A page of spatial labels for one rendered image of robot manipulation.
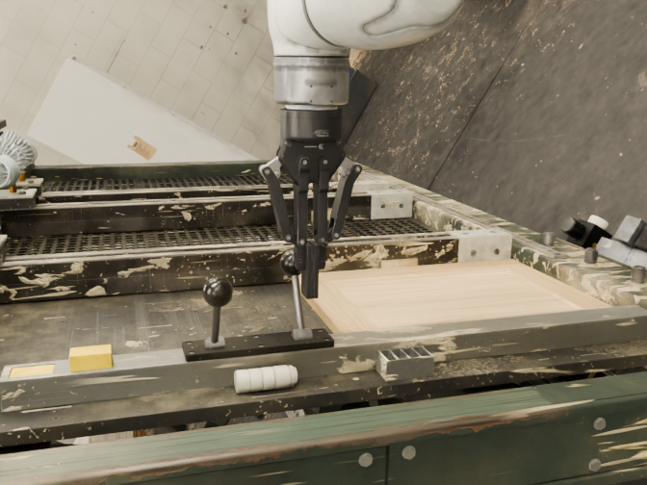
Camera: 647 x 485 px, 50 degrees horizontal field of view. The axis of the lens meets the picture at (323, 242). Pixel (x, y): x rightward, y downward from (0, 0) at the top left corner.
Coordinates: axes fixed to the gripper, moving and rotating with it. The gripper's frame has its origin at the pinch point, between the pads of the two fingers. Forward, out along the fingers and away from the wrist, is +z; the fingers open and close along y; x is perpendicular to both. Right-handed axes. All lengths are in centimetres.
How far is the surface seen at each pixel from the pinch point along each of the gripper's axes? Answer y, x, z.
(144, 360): -20.8, 4.1, 11.9
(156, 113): 4, 411, 4
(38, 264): -37, 45, 9
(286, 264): -1.2, 8.0, 1.4
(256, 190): 15, 115, 9
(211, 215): 0, 97, 12
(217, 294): -12.2, -2.5, 1.7
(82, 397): -28.5, 2.0, 15.2
